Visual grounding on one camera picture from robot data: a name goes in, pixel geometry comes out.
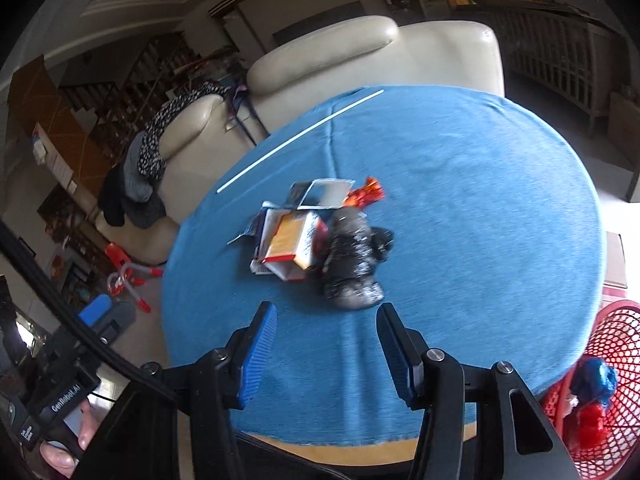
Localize black plastic bag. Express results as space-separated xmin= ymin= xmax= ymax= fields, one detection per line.
xmin=322 ymin=207 xmax=395 ymax=311

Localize orange medicine box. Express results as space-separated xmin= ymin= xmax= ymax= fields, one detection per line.
xmin=264 ymin=210 xmax=328 ymax=282

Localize white blue medicine box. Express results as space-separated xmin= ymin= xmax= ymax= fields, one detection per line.
xmin=227 ymin=200 xmax=290 ymax=275

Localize dark blue toothpaste box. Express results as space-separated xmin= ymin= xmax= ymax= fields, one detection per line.
xmin=284 ymin=178 xmax=355 ymax=210

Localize orange red candy wrapper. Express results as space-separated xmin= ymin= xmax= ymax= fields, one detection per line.
xmin=342 ymin=177 xmax=385 ymax=210

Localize blue plastic bag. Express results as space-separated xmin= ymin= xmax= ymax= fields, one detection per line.
xmin=570 ymin=356 xmax=618 ymax=410

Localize red plastic bag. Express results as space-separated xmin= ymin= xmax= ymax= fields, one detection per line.
xmin=563 ymin=402 xmax=610 ymax=458

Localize person's left hand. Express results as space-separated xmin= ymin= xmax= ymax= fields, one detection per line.
xmin=39 ymin=400 xmax=100 ymax=479

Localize red white toy tricycle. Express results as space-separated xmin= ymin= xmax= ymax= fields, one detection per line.
xmin=104 ymin=243 xmax=164 ymax=313

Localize dark clothes on sofa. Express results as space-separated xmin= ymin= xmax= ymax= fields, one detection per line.
xmin=98 ymin=81 xmax=230 ymax=230

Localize blue round tablecloth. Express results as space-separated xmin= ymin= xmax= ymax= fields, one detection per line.
xmin=162 ymin=86 xmax=606 ymax=445

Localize wooden staircase railing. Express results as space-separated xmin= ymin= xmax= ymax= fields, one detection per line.
xmin=60 ymin=32 xmax=201 ymax=162

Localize red plastic mesh basket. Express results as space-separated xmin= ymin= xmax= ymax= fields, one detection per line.
xmin=541 ymin=300 xmax=639 ymax=479

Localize cardboard box on floor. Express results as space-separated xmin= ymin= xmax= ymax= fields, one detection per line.
xmin=604 ymin=232 xmax=628 ymax=290

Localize white thin stick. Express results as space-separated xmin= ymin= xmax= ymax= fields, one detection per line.
xmin=214 ymin=89 xmax=386 ymax=195

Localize cream leather sofa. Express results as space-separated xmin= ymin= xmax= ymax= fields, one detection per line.
xmin=96 ymin=15 xmax=504 ymax=264

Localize wooden baby crib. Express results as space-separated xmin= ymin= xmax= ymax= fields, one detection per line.
xmin=454 ymin=0 xmax=630 ymax=134

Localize black cable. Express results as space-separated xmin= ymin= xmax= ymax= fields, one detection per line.
xmin=0 ymin=219 xmax=352 ymax=480

